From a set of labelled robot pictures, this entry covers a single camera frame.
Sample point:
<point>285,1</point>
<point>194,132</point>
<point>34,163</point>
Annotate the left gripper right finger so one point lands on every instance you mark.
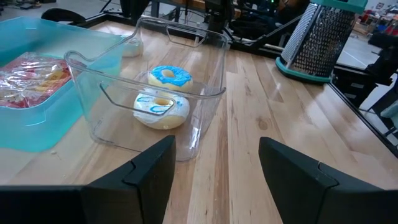
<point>311,196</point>

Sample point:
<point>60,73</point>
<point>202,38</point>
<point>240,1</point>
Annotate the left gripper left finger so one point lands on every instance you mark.
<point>124,199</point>

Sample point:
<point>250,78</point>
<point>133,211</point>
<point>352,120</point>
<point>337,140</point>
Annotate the white frosted toy donut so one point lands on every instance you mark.
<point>155,118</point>

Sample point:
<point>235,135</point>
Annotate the blue frosted toy donut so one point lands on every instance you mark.
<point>174,77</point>

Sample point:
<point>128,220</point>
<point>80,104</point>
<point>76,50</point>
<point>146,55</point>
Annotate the red snack packet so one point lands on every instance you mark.
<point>31,81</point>

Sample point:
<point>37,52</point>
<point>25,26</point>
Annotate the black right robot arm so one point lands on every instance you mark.
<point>217,15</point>

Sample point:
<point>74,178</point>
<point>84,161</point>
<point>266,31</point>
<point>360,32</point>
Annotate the teal plastic bin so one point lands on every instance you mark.
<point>31,127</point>

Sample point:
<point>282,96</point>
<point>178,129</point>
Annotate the clear plastic bin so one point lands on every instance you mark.
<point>205,102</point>

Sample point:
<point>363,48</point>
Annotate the green frosted toy donut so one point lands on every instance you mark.
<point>133,49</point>

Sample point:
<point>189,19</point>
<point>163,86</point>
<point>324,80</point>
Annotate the teal metal box grater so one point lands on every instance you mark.
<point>320,43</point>

